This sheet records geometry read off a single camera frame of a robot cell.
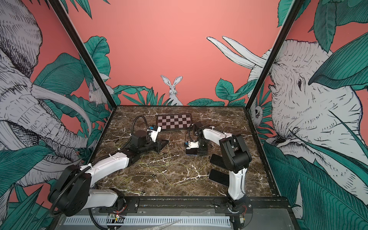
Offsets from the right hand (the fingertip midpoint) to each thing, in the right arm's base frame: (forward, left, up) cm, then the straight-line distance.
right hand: (202, 146), depth 97 cm
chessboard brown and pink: (+19, +20, +3) cm, 28 cm away
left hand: (-4, +21, +15) cm, 26 cm away
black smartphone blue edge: (-7, +7, +5) cm, 11 cm away
